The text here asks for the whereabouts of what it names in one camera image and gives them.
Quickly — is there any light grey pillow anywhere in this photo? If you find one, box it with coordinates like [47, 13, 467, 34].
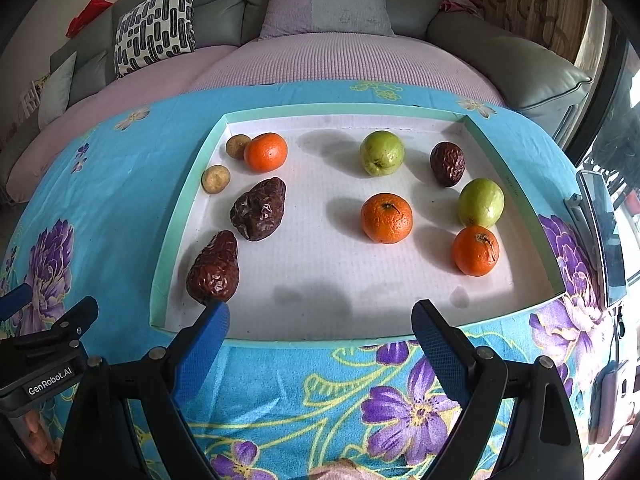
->
[38, 51, 78, 128]

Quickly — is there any orange tangerine with green stem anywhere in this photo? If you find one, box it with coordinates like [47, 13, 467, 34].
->
[361, 193, 414, 245]

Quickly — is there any dark cable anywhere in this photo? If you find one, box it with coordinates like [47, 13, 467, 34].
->
[614, 305, 626, 366]

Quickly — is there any person's left hand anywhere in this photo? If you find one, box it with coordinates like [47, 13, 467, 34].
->
[22, 407, 63, 466]

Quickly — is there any smartphone on stand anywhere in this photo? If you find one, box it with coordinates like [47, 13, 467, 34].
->
[565, 170, 628, 308]

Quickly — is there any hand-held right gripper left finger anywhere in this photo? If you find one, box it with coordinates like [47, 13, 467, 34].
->
[60, 301, 232, 480]

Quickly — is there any white power bank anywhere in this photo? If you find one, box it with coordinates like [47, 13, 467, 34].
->
[590, 360, 632, 443]

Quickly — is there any grey sofa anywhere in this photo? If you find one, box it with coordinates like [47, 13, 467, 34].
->
[0, 0, 596, 201]

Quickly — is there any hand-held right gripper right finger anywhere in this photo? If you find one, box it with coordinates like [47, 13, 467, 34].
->
[411, 299, 586, 480]

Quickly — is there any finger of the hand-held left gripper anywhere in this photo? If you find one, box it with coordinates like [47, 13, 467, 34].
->
[10, 296, 99, 346]
[0, 284, 32, 323]

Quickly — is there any wide dark wrinkled date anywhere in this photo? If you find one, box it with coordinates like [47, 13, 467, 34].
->
[230, 176, 288, 242]

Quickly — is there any white rack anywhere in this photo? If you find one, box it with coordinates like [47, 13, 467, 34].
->
[19, 77, 48, 123]

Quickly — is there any large orange tangerine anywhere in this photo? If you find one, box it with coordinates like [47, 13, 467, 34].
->
[243, 132, 289, 173]

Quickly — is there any black and white patterned pillow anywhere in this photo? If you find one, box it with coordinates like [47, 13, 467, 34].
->
[114, 0, 197, 79]

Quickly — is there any small dark red date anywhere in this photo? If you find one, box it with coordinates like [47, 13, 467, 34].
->
[430, 141, 467, 188]

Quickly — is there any orange tangerine with dark stem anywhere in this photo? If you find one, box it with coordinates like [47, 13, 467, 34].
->
[453, 225, 500, 277]

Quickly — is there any green guava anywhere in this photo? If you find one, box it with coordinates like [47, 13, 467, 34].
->
[458, 178, 506, 228]
[359, 130, 405, 177]

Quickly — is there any lilac pillow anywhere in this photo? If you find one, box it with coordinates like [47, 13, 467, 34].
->
[259, 0, 396, 41]

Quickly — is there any long reddish brown date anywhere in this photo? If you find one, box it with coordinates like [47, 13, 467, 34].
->
[186, 230, 241, 306]

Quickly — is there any pink ribbed sofa cover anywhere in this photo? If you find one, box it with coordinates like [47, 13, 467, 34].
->
[7, 45, 238, 201]
[182, 31, 506, 108]

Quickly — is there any shallow teal cardboard box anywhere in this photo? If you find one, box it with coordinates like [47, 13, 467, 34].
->
[149, 102, 566, 348]

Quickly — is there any red plastic bag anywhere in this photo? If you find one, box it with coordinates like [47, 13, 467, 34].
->
[66, 0, 115, 38]

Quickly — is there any blue floral blanket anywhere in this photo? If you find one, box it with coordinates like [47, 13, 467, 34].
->
[0, 79, 623, 480]

